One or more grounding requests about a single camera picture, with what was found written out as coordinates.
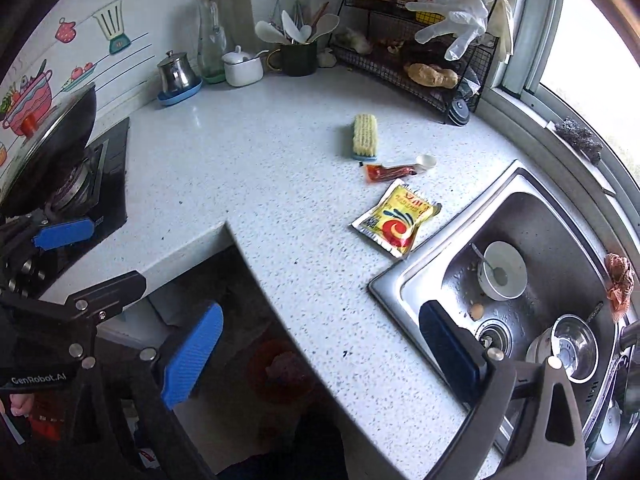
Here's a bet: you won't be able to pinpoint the stainless steel sink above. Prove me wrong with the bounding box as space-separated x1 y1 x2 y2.
368 160 638 467

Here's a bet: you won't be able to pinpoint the kitchen wall sticker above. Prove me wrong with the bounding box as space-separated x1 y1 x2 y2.
0 0 151 171

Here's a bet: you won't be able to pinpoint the bunch of kitchen utensils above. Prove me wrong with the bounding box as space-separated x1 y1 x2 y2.
255 0 341 46

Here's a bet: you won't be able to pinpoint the white ceramic sugar jar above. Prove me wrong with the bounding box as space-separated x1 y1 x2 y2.
221 46 269 87

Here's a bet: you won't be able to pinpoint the yellow bristle scrub brush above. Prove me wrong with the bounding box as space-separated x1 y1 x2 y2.
351 113 380 162

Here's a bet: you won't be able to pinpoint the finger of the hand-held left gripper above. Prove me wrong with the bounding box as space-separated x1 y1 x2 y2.
0 212 96 271
0 270 147 356

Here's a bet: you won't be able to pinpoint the clear disposable glove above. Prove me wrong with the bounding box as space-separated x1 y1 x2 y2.
405 0 499 62

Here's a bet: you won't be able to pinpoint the red plastic bin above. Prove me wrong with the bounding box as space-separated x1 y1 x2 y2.
247 340 315 406

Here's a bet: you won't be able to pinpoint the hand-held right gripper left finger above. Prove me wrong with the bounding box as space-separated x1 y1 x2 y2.
64 302 224 480

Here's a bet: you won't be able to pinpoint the blue plastic saucer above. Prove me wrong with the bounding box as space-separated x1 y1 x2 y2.
157 77 204 107

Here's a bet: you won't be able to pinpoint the person's left hand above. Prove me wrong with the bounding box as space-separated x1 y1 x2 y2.
9 392 37 416

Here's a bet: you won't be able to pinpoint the black gas stove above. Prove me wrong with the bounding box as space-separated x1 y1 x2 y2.
0 117 132 301

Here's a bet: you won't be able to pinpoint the white plastic spoon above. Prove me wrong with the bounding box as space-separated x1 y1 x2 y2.
382 154 438 173

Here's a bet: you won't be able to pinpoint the yellow seasoning packet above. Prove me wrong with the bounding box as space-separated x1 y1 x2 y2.
351 178 443 260

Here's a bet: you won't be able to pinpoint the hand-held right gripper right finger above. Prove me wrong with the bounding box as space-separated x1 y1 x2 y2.
419 300 588 480

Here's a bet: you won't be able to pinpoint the red-brown sauce sachet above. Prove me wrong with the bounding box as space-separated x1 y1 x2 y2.
363 162 418 185

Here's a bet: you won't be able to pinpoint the metal spoon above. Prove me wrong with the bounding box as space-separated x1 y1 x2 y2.
471 243 505 282

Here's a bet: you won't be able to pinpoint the steel oil pot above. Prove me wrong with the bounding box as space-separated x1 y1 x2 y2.
157 50 197 95

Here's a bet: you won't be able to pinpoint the black round stopper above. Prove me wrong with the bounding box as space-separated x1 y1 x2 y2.
447 97 474 126

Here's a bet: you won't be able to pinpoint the glass carafe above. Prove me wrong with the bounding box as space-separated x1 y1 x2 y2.
194 0 229 85

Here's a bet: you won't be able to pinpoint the white bowl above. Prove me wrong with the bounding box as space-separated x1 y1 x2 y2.
477 241 529 302

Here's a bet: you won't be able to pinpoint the stainless steel bowl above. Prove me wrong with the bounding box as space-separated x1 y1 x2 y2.
552 314 600 384

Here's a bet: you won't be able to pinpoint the ginger root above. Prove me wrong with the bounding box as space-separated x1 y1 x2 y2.
405 62 460 89

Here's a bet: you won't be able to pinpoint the garlic bulbs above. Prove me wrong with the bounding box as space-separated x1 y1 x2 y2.
334 26 374 56

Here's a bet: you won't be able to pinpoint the glass lid red knob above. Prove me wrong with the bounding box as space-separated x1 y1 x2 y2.
0 82 97 181

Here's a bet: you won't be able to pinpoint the black wok orange handle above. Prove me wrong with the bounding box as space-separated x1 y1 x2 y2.
0 82 99 217

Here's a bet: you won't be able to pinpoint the cream rubber glove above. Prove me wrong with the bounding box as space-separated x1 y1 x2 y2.
487 0 515 64

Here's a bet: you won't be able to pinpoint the black wire rack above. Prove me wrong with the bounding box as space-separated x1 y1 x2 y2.
330 0 502 126

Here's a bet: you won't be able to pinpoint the grey window frame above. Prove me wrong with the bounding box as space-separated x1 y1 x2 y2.
492 0 640 201

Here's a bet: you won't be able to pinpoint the orange rag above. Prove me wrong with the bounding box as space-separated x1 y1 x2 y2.
604 252 637 322

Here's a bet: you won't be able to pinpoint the person's dark pants leg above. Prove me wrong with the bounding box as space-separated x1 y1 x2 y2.
220 405 351 480

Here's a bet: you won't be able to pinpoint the dark green mug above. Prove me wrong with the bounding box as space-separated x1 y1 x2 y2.
266 40 319 77

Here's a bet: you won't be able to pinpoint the steel wool scrubber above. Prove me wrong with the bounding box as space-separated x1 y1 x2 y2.
554 117 604 166

